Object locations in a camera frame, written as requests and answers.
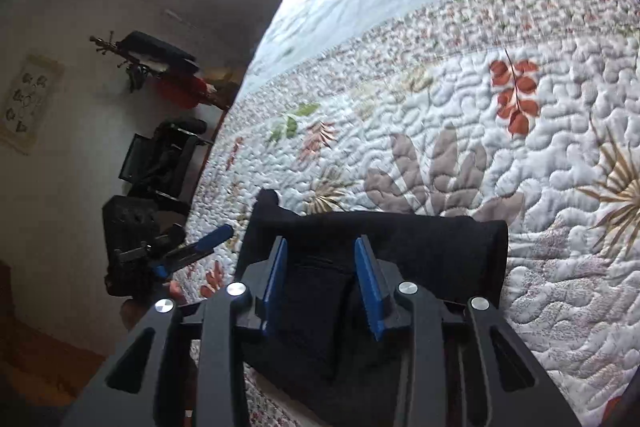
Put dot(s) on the black chair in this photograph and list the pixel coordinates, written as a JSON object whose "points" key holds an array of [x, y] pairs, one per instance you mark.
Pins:
{"points": [[150, 157]]}

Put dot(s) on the floral quilt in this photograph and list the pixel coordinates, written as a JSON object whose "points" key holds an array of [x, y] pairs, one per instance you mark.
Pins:
{"points": [[450, 107]]}

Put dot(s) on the red garment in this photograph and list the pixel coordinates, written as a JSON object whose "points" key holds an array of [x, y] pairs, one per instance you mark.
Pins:
{"points": [[182, 89]]}

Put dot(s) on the black pants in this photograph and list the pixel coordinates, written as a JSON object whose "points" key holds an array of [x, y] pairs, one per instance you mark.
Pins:
{"points": [[430, 247]]}

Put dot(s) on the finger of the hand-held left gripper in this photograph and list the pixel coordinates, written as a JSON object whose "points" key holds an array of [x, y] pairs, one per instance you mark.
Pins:
{"points": [[215, 237]]}

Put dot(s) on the framed wall picture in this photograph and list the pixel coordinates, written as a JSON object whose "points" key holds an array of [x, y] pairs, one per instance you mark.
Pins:
{"points": [[30, 102]]}

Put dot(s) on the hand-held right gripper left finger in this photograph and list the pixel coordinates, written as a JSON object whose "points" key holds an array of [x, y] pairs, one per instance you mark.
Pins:
{"points": [[276, 292]]}

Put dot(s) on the dark garment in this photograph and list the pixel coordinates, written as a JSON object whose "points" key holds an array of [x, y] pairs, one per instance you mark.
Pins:
{"points": [[155, 49]]}

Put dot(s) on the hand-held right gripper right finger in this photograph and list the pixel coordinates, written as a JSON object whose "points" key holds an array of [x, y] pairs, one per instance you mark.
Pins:
{"points": [[369, 292]]}

